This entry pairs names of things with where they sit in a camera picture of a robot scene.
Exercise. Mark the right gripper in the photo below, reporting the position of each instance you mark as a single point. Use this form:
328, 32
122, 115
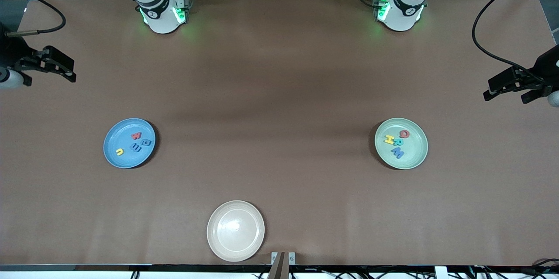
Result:
14, 53

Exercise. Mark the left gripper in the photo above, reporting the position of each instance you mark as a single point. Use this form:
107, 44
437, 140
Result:
547, 67

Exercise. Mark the red foam letter w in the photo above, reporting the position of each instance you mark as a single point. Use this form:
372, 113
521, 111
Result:
136, 135

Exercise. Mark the blue foam letter e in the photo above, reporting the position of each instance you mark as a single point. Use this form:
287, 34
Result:
136, 147

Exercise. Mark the red foam letter Q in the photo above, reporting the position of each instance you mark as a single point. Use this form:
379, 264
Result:
401, 134

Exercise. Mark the blue foam letter a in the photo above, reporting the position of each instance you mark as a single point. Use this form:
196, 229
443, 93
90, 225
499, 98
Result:
146, 143

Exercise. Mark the teal foam letter R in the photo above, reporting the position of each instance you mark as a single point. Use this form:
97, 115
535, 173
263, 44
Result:
398, 142

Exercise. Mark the blue foam letter M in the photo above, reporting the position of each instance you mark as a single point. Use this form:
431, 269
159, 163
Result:
397, 153

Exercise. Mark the yellow foam letter H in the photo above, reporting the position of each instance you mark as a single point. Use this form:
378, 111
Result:
388, 139

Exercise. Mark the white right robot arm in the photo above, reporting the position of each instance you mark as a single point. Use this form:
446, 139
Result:
157, 4

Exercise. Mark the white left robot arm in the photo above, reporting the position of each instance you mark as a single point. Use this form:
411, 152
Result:
401, 4

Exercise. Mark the blue plate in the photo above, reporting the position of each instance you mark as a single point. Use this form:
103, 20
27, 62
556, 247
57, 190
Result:
120, 139

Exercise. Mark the pale green plate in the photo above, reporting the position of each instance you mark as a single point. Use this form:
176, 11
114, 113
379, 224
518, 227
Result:
415, 156

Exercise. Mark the beige plate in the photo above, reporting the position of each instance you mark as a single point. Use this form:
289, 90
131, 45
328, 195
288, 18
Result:
236, 231

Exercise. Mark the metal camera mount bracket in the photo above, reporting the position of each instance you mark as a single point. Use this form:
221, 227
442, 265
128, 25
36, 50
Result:
279, 268

